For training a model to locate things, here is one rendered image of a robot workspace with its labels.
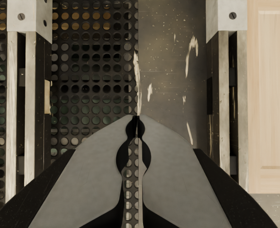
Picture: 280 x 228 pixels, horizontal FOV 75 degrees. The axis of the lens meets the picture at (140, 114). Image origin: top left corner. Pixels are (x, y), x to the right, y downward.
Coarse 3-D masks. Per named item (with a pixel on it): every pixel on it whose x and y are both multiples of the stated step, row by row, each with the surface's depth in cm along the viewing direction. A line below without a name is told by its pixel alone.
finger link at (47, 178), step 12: (60, 156) 8; (48, 168) 8; (60, 168) 8; (36, 180) 7; (48, 180) 7; (24, 192) 7; (36, 192) 7; (48, 192) 7; (12, 204) 6; (24, 204) 6; (36, 204) 6; (0, 216) 6; (12, 216) 6; (24, 216) 6
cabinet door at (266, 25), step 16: (256, 0) 43; (272, 0) 43; (256, 16) 43; (272, 16) 44; (256, 32) 43; (272, 32) 44; (256, 48) 43; (272, 48) 43; (256, 64) 43; (272, 64) 43; (256, 80) 43; (272, 80) 43; (256, 96) 43; (272, 96) 43; (256, 112) 43; (272, 112) 43; (256, 128) 43; (272, 128) 43; (256, 144) 43; (272, 144) 43; (256, 160) 43; (272, 160) 43; (256, 176) 43; (272, 176) 43; (256, 192) 42; (272, 192) 42
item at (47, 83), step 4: (48, 84) 44; (48, 88) 44; (48, 92) 44; (48, 96) 44; (48, 100) 44; (48, 104) 44; (44, 108) 42; (48, 108) 44; (44, 112) 42; (48, 112) 44
